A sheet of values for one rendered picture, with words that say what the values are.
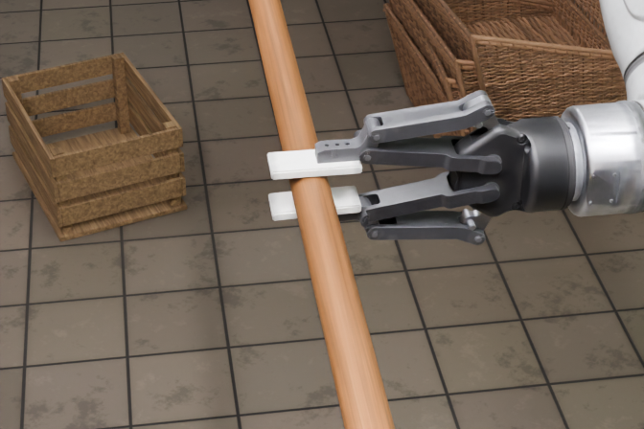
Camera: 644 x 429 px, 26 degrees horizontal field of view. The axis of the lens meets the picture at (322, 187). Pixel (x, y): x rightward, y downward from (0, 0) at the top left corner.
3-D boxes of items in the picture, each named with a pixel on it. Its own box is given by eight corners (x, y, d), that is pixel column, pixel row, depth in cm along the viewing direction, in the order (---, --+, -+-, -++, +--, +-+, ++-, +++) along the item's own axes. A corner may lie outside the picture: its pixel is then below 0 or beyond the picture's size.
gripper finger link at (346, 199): (355, 184, 111) (355, 191, 112) (267, 192, 111) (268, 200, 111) (361, 205, 109) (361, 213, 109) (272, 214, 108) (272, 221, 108)
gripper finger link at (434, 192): (487, 159, 112) (489, 173, 113) (351, 190, 112) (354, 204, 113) (498, 185, 109) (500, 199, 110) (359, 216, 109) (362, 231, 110)
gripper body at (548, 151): (586, 141, 106) (466, 150, 105) (574, 232, 110) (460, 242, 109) (557, 93, 112) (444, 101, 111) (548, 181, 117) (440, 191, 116)
